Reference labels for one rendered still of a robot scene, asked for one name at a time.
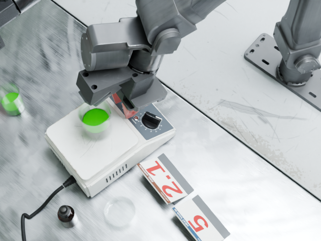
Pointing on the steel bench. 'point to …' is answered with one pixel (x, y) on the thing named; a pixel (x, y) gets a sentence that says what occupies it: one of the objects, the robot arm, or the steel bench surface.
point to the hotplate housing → (101, 182)
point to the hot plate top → (99, 155)
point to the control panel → (145, 132)
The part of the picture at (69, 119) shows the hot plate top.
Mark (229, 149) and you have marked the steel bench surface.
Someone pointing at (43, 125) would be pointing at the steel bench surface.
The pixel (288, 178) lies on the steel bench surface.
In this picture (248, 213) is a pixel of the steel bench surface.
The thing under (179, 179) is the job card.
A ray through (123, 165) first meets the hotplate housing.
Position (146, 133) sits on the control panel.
